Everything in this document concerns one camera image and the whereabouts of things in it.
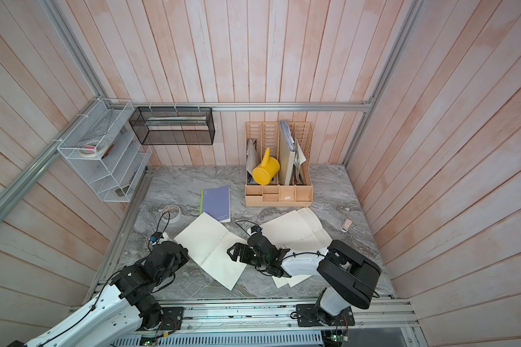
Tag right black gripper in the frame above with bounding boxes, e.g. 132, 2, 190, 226
227, 242, 271, 267

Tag yellow cover notebook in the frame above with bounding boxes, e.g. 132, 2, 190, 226
175, 213, 246, 290

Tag purple cover notebook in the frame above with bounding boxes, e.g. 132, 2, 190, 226
200, 186, 231, 223

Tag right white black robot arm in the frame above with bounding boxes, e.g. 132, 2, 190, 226
227, 231, 381, 328

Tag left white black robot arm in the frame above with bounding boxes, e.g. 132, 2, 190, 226
10, 241, 190, 346

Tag open cream notebook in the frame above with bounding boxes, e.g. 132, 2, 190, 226
260, 207, 334, 289

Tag clear tape roll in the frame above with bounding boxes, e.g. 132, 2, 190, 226
161, 205, 182, 224

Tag yellow watering can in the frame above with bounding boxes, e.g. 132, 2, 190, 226
252, 147, 281, 186

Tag papers in organizer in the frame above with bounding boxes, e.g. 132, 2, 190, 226
293, 141, 306, 185

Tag beige desk organizer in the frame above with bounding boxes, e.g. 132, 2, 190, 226
245, 121, 313, 207

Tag cream book in organizer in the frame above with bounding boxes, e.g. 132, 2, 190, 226
278, 120, 295, 185

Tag small pink eraser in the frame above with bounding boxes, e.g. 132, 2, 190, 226
341, 218, 353, 233

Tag tape roll on shelf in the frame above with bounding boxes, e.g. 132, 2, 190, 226
77, 138, 108, 159

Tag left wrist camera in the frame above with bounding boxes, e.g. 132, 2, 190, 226
150, 232, 169, 245

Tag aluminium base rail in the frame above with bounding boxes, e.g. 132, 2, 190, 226
80, 298, 427, 346

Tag white wire shelf rack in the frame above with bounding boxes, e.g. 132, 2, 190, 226
57, 98, 151, 202

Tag black mesh wall basket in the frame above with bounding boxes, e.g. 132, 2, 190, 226
129, 106, 216, 145

